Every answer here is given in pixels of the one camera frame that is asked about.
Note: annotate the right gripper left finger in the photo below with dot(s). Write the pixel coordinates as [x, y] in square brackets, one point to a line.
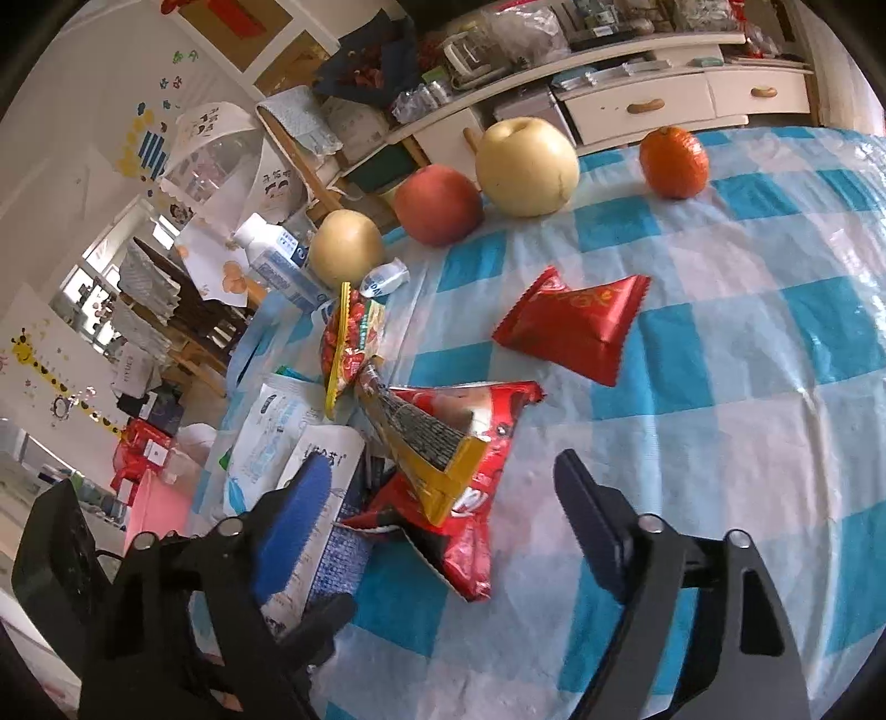
[181, 633]

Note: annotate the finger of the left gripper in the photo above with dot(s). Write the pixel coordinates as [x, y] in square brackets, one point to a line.
[312, 641]

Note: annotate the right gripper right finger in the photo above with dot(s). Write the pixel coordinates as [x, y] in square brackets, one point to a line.
[742, 660]

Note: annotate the blue white milk carton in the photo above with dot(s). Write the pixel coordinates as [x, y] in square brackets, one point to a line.
[334, 557]

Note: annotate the red coffee snack bag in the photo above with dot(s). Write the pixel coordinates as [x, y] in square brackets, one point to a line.
[458, 550]

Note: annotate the gold brown wrapper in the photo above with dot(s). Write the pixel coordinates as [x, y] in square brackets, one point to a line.
[438, 460]

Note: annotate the white blue wipes pack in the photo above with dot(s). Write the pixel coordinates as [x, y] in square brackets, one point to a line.
[283, 409]

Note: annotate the colourful candy bag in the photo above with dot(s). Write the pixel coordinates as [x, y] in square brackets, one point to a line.
[350, 339]

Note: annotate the small red snack packet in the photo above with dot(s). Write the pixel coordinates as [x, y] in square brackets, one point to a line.
[581, 330]

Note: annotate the pink trash bin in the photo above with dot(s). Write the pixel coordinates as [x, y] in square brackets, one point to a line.
[160, 503]

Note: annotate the blue white checkered tablecloth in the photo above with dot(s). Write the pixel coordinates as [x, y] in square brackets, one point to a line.
[751, 396]

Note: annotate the white plastic milk bottle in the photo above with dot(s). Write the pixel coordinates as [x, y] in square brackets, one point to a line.
[281, 260]

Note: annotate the small brown pear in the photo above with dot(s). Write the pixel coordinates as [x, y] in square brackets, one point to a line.
[346, 247]

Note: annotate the wooden dining chair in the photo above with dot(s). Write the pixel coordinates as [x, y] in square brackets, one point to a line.
[294, 121]

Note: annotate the mesh food cover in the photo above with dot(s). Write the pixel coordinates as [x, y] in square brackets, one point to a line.
[223, 167]

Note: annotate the red apple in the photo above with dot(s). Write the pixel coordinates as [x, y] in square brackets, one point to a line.
[438, 206]

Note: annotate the orange tangerine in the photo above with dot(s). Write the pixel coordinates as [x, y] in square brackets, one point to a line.
[674, 163]

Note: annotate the large yellow pear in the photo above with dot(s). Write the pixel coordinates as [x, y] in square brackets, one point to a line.
[526, 167]

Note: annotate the white tv cabinet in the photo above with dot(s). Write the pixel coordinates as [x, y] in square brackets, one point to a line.
[621, 92]

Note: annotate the white electric kettle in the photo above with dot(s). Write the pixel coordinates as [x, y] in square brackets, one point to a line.
[470, 55]

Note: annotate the clear plastic bag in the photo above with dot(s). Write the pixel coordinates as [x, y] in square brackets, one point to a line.
[528, 33]

